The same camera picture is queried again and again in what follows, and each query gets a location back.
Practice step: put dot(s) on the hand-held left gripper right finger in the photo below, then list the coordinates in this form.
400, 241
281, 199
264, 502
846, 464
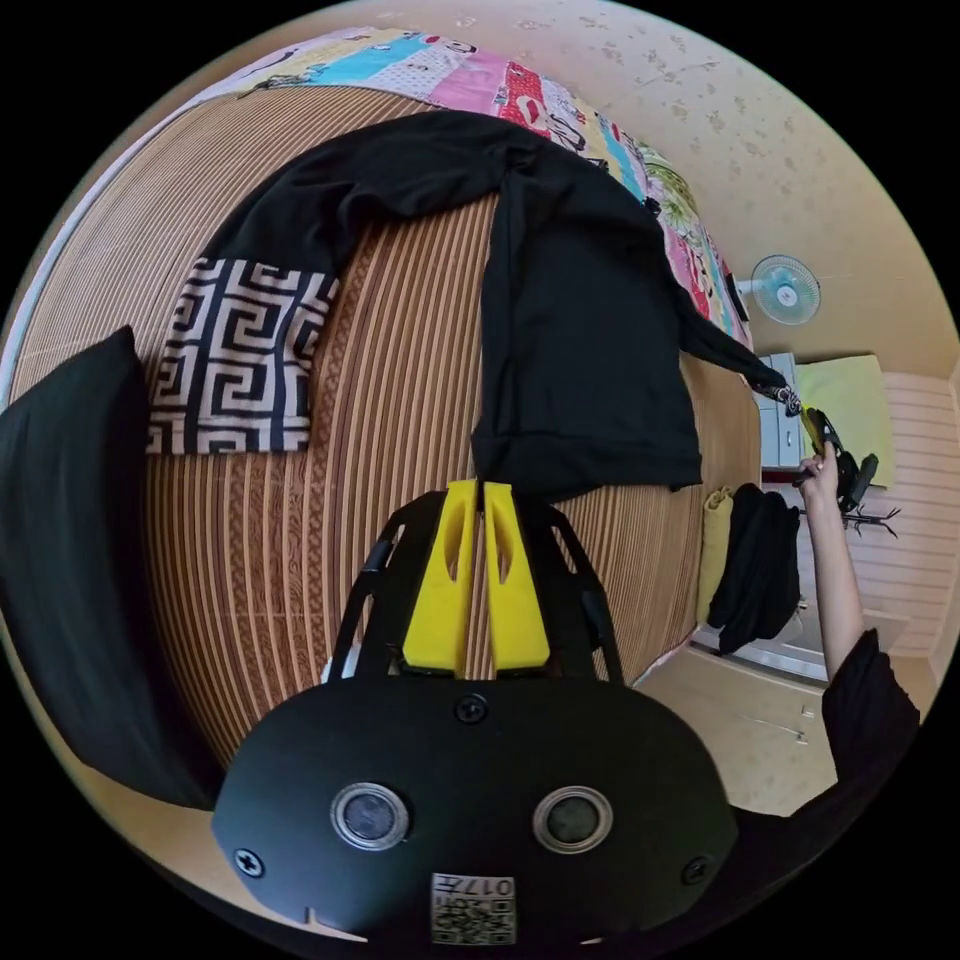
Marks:
517, 607

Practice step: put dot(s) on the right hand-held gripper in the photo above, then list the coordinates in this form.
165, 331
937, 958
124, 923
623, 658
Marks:
841, 457

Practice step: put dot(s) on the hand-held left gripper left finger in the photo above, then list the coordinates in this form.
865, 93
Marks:
439, 600

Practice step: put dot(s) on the black long sleeve patterned cuffs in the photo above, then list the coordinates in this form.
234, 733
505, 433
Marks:
577, 315

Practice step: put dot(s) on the person's right forearm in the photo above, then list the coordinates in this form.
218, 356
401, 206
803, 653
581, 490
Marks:
832, 577

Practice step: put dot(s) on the person's right hand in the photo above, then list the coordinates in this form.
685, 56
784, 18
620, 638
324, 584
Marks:
819, 472

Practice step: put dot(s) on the white cupboard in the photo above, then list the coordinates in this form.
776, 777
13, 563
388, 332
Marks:
778, 420

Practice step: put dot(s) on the yellow-green curtain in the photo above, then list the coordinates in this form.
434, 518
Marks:
851, 405

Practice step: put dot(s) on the white and blue fan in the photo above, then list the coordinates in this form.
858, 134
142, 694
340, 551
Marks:
784, 291

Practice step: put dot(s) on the pile of clothes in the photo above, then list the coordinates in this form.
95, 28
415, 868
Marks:
754, 570

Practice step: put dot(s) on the bed with woven mat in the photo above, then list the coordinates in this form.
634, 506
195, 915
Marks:
405, 360

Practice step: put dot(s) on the person's body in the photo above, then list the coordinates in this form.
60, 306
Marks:
862, 735

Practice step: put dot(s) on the black pillow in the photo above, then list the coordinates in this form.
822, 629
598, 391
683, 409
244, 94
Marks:
82, 540

